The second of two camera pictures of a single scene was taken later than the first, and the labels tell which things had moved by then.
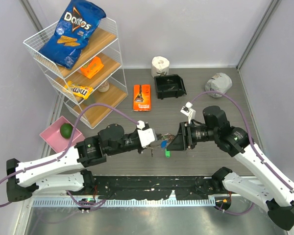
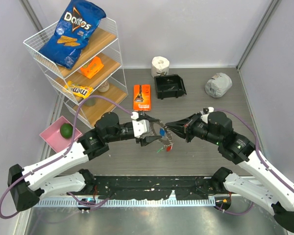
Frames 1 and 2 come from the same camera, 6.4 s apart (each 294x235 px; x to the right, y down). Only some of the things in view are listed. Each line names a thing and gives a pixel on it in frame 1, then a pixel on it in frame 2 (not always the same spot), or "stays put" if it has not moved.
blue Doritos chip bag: [78, 20] stays put
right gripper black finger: [179, 143] → [178, 126]
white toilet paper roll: [159, 64] stays put
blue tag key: [163, 144] → [162, 131]
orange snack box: [92, 67] stays put
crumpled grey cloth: [220, 82] stays put
